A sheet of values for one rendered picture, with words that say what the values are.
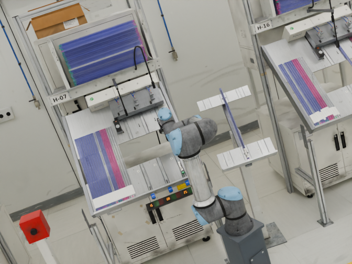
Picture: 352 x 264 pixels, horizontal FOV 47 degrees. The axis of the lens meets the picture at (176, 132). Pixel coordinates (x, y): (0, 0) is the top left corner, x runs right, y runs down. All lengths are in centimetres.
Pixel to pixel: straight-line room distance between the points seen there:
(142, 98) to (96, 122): 34
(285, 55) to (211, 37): 155
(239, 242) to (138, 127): 101
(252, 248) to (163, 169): 72
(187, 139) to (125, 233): 125
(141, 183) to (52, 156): 207
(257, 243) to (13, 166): 295
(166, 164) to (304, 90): 103
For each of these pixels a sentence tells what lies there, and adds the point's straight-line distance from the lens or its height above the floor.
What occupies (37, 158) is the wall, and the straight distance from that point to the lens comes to 447.
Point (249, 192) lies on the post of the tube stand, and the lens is 279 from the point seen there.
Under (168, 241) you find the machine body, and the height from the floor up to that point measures 15.
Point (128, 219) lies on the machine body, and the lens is 290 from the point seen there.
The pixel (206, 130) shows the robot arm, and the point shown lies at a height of 116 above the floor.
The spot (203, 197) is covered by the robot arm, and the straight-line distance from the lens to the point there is 203.
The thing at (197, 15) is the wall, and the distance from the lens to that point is 433.
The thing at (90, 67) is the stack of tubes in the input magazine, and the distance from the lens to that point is 269.
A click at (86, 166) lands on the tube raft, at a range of 261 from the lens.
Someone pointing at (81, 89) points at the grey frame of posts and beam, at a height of 135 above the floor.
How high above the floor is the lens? 183
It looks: 20 degrees down
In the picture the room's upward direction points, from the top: 18 degrees counter-clockwise
